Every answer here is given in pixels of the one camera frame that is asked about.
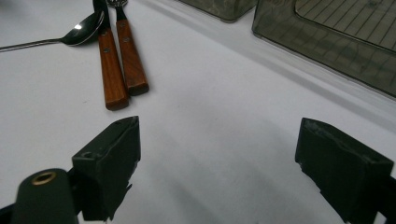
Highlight knife with wooden handle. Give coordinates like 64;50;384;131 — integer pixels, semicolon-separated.
92;0;131;112

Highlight fork with wooden handle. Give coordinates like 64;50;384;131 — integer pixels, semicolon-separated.
106;0;150;97

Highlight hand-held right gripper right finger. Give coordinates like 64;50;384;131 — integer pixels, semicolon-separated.
294;117;395;224

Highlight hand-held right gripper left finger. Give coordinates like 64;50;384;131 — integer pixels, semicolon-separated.
71;115;142;222

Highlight long metal spoon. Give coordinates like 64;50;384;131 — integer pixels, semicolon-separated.
0;9;106;53

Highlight smoky transparent plastic bin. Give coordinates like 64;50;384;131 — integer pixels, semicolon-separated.
178;0;260;23
251;0;396;99

